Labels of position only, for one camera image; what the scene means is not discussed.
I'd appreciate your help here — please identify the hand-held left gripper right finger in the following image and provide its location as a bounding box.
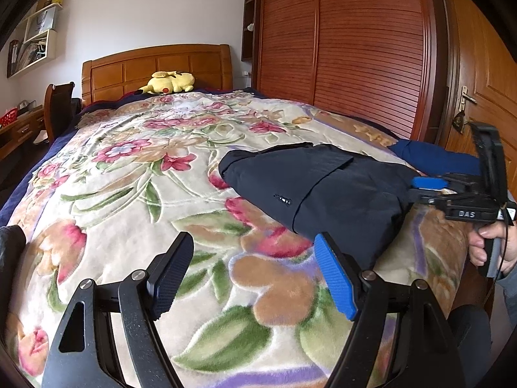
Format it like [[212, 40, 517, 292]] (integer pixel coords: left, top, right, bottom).
[[314, 232, 467, 388]]

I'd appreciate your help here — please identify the person's dark trouser leg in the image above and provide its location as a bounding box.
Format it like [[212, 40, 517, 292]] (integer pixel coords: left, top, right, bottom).
[[448, 303, 494, 374]]

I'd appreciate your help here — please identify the white wall shelf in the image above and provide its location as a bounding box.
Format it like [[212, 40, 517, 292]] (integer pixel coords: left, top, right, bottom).
[[6, 0, 65, 78]]

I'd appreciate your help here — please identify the wooden slatted wardrobe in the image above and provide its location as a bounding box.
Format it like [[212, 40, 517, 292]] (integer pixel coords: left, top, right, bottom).
[[256, 0, 461, 150]]

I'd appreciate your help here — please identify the person's right forearm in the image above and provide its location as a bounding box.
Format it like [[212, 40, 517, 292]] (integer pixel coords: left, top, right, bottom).
[[497, 259, 517, 312]]

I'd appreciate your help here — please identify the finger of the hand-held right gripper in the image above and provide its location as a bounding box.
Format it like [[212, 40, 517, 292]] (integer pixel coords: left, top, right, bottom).
[[410, 175, 451, 191], [407, 190, 449, 208]]

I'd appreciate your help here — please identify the brass door handle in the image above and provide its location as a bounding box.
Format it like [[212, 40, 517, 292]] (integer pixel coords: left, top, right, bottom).
[[460, 86, 478, 116]]

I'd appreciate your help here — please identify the person's right hand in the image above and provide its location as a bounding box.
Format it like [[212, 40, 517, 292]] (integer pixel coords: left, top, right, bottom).
[[469, 222, 517, 269]]

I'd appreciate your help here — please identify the row of books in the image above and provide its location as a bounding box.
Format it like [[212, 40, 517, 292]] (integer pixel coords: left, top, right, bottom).
[[7, 39, 47, 74]]

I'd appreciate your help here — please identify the black coat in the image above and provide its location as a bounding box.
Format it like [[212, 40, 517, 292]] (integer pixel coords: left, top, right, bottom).
[[218, 142, 421, 269]]

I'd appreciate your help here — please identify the wooden door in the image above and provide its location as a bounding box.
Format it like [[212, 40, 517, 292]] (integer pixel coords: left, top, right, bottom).
[[440, 0, 517, 195]]

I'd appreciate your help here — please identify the wooden chair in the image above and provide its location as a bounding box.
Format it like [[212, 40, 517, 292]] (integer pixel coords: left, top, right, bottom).
[[44, 82, 81, 144]]

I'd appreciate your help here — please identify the yellow plush toy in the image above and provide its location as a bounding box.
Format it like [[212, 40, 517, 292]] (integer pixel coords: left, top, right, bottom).
[[136, 70, 195, 95]]

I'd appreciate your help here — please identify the wooden corner shelf unit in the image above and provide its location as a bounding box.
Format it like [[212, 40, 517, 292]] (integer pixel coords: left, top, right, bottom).
[[241, 0, 259, 63]]

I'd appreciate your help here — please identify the blue cloth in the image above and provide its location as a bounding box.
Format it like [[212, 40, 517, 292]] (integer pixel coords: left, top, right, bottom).
[[390, 139, 481, 179]]

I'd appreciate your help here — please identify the floral blanket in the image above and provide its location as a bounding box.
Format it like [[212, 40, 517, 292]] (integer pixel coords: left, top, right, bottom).
[[0, 89, 485, 388]]

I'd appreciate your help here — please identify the wooden desk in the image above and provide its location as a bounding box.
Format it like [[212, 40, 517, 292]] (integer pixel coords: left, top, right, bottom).
[[0, 105, 47, 152]]

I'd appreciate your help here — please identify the wooden bed headboard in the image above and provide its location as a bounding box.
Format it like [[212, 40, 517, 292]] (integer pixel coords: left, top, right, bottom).
[[81, 44, 234, 108]]

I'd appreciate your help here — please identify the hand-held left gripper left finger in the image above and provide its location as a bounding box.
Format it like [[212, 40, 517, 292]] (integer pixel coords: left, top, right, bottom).
[[40, 232, 195, 388]]

